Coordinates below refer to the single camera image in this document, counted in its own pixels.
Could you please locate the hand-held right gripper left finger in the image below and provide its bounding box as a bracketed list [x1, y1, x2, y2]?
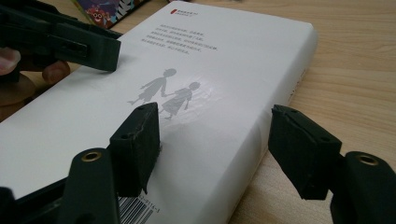
[108, 102, 162, 198]

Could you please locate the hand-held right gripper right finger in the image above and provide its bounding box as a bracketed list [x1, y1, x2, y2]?
[268, 105, 343, 200]

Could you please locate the white book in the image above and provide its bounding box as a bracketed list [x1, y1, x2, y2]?
[0, 0, 318, 224]

